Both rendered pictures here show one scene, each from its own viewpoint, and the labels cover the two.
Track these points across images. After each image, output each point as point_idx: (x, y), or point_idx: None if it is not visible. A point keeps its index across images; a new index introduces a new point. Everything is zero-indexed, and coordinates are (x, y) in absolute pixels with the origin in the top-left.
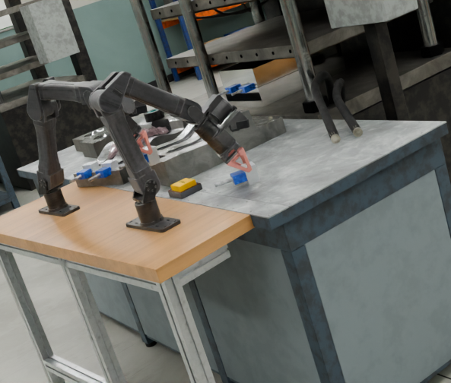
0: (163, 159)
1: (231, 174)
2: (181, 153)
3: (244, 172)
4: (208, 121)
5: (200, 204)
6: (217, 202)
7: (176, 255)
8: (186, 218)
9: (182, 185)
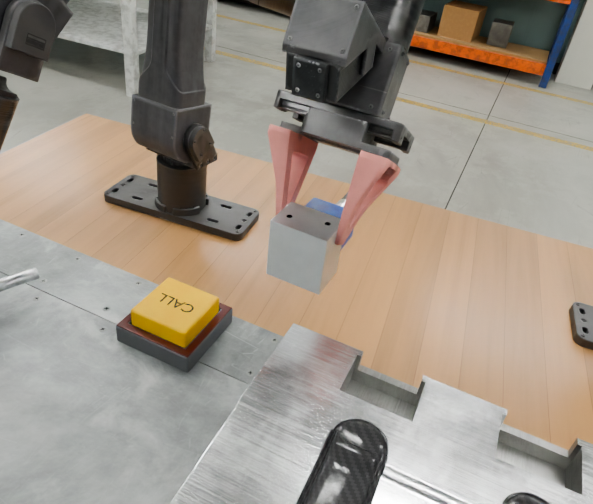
0: (308, 341)
1: None
2: (253, 388)
3: None
4: None
5: (83, 254)
6: (28, 249)
7: (62, 127)
8: (97, 211)
9: (161, 283)
